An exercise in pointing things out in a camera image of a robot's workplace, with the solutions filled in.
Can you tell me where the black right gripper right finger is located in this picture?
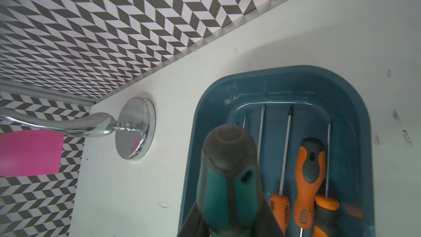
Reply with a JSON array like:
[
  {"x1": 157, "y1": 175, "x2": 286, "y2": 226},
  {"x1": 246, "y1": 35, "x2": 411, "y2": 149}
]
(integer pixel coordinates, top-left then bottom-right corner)
[{"x1": 256, "y1": 199, "x2": 285, "y2": 237}]

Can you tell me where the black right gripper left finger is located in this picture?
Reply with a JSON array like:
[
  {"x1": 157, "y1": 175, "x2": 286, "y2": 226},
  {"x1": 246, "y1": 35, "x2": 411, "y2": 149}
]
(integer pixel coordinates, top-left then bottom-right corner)
[{"x1": 177, "y1": 202, "x2": 210, "y2": 237}]

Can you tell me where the orange handle long screwdriver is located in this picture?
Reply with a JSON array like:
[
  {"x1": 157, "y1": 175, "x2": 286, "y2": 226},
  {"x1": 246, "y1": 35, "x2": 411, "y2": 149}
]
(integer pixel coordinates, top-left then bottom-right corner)
[{"x1": 269, "y1": 105, "x2": 293, "y2": 234}]

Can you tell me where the green black handle screwdriver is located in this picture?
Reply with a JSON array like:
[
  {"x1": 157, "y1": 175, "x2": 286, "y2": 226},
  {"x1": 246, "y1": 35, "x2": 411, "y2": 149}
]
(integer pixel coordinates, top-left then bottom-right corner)
[{"x1": 196, "y1": 124, "x2": 263, "y2": 237}]

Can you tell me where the black orange collar screwdriver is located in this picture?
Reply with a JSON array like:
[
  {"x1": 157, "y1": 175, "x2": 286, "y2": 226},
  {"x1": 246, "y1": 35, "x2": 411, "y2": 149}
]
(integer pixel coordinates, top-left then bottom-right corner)
[{"x1": 313, "y1": 120, "x2": 339, "y2": 237}]

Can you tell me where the orange black handle screwdriver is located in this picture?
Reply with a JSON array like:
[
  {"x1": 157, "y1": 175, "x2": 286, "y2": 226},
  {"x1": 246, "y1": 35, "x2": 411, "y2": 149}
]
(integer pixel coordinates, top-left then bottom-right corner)
[{"x1": 294, "y1": 137, "x2": 326, "y2": 236}]

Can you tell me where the blue transparent handle screwdriver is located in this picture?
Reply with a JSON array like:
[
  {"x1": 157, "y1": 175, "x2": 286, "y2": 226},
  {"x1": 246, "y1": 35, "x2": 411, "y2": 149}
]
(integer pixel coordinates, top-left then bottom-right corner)
[{"x1": 257, "y1": 104, "x2": 266, "y2": 164}]

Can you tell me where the teal plastic storage box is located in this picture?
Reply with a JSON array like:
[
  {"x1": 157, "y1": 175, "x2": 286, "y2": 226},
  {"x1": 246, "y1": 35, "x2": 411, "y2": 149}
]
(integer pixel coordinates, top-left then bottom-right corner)
[{"x1": 179, "y1": 65, "x2": 376, "y2": 237}]

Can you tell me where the chrome glass holder stand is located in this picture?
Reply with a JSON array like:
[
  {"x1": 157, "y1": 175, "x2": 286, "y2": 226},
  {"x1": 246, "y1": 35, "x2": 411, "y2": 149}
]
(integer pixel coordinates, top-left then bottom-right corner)
[{"x1": 1, "y1": 97, "x2": 156, "y2": 162}]

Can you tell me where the pink plastic wine glass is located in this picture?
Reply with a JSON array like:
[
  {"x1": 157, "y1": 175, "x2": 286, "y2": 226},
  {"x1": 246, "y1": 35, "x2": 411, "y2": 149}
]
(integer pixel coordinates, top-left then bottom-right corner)
[{"x1": 1, "y1": 130, "x2": 65, "y2": 177}]

